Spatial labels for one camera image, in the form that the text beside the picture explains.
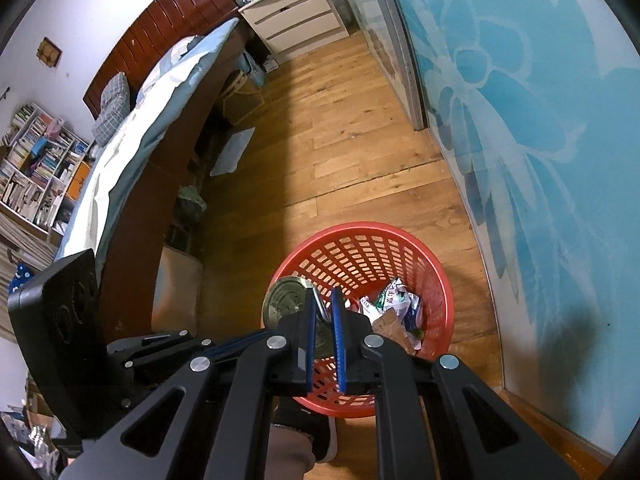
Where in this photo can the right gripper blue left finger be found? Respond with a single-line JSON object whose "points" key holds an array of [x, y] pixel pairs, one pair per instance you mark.
{"points": [[307, 338]]}

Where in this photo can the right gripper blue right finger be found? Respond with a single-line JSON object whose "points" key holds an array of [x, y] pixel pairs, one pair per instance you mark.
{"points": [[337, 307]]}

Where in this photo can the gold tin can lid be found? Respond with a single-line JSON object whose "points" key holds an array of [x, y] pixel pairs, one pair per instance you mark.
{"points": [[287, 296]]}

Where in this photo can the red plastic trash basket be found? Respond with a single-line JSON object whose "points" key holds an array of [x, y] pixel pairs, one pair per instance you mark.
{"points": [[362, 257]]}

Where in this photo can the torn brown cardboard piece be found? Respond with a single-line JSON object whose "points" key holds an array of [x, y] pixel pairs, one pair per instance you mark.
{"points": [[389, 326]]}

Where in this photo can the white paper ball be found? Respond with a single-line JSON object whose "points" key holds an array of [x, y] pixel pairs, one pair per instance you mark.
{"points": [[408, 306]]}

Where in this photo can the black shoe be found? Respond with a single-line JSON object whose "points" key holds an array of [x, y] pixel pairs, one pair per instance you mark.
{"points": [[319, 430]]}

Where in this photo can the navy star pattern bedding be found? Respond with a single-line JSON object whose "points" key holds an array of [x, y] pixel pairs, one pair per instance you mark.
{"points": [[23, 273]]}

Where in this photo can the blue bed sheet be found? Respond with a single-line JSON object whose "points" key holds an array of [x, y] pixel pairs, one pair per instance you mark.
{"points": [[120, 164]]}

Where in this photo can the white paper sheet on floor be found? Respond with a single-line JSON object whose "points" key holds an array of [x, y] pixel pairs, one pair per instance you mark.
{"points": [[230, 156]]}

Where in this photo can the white bookshelf with books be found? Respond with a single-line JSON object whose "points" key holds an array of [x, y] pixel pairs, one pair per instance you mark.
{"points": [[43, 168]]}

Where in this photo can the white and blue pillow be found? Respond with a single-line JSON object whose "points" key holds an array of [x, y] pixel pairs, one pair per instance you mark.
{"points": [[171, 58]]}

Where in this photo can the grey plaid pillow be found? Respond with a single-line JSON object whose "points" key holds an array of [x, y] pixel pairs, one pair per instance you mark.
{"points": [[115, 106]]}

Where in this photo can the cream bedside drawer cabinet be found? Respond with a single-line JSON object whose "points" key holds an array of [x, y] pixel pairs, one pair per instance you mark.
{"points": [[291, 28]]}

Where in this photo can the blue flower sliding door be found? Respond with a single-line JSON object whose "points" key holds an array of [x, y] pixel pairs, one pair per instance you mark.
{"points": [[535, 106]]}

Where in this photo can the dark red wooden headboard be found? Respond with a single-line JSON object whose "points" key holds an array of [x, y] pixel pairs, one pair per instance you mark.
{"points": [[159, 26]]}

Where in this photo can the brown framed wall picture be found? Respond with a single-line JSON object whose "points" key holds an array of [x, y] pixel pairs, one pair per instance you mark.
{"points": [[48, 53]]}

